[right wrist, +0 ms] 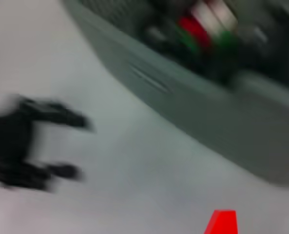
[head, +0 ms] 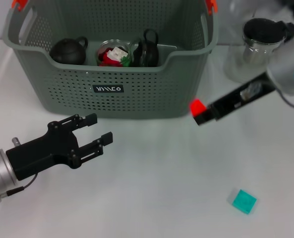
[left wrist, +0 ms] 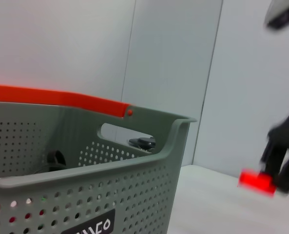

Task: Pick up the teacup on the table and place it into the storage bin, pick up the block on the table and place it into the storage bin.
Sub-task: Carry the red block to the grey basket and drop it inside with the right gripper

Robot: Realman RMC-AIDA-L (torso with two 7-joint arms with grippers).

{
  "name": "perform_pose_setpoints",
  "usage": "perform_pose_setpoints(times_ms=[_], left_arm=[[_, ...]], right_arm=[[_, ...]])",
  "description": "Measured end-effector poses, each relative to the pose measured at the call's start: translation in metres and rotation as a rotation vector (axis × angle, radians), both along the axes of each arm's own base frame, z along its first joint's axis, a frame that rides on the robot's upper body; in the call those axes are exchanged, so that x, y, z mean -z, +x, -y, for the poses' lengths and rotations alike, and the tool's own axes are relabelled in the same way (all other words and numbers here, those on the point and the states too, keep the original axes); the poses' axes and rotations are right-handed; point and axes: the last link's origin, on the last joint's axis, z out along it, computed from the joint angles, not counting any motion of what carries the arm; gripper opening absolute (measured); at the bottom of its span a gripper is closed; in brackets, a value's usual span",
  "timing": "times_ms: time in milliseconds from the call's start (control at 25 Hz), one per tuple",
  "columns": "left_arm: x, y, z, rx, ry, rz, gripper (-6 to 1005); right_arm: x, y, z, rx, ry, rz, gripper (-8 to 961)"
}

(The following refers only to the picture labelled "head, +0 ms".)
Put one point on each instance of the glass teacup black sleeve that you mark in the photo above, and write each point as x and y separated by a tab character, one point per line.
102	48
150	53

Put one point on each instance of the glass pitcher black lid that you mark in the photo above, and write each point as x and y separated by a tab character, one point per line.
251	49

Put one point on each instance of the grey perforated plastic storage bin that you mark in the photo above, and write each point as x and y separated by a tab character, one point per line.
136	99

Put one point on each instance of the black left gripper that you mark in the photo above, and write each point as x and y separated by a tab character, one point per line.
42	152

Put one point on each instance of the teal square brick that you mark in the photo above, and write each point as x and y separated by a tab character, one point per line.
243	201

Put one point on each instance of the black clay teapot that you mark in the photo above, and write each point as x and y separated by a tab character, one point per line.
67	53

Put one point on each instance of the dark red curved brick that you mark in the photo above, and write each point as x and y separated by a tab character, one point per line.
109	62

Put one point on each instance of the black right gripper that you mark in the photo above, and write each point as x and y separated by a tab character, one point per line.
226	104

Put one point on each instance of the orange-red slope brick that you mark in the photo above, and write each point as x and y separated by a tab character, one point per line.
197	106

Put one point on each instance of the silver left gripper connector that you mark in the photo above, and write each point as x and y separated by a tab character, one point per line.
16	141

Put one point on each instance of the green two-stud brick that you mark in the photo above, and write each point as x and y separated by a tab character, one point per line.
125	61

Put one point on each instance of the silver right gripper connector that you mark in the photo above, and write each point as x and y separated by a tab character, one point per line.
251	90

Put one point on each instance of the white two-stud brick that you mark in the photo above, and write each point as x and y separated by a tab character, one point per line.
119	52

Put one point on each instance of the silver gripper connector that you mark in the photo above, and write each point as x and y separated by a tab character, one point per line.
16	141
251	90

